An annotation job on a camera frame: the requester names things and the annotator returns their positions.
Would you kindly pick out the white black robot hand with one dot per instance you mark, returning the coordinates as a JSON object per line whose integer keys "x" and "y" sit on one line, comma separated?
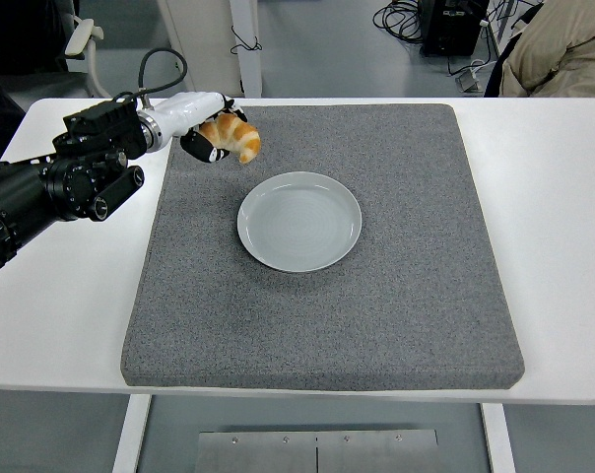
{"x": 189, "y": 111}

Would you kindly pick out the golden croissant bread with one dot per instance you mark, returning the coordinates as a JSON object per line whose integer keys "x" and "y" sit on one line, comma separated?
{"x": 238, "y": 135}

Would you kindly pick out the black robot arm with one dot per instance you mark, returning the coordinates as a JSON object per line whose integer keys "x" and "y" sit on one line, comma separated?
{"x": 81, "y": 187}

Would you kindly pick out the grey round plate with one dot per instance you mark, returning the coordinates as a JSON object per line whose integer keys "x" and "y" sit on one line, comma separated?
{"x": 300, "y": 222}

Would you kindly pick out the grey metal plate with screws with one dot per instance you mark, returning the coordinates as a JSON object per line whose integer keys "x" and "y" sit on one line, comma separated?
{"x": 317, "y": 453}

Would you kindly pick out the white cabinet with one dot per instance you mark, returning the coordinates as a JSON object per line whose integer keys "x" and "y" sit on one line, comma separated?
{"x": 199, "y": 44}

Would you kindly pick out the white office chair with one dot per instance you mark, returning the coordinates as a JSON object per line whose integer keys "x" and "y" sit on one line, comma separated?
{"x": 81, "y": 34}

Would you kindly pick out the grey speckled mat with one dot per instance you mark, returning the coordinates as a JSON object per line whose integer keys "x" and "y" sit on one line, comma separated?
{"x": 327, "y": 320}

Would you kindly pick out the black equipment box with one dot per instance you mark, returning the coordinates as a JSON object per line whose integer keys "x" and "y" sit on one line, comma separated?
{"x": 450, "y": 34}

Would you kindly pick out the white power adapter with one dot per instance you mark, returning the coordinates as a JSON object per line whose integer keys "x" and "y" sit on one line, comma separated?
{"x": 467, "y": 81}

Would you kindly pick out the black chair back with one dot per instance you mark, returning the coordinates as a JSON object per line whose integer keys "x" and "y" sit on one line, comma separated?
{"x": 497, "y": 74}

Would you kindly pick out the white table leg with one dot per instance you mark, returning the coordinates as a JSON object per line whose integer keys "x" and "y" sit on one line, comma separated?
{"x": 498, "y": 438}
{"x": 130, "y": 433}

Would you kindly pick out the white square post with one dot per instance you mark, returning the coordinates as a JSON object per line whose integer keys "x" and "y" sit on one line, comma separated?
{"x": 248, "y": 69}

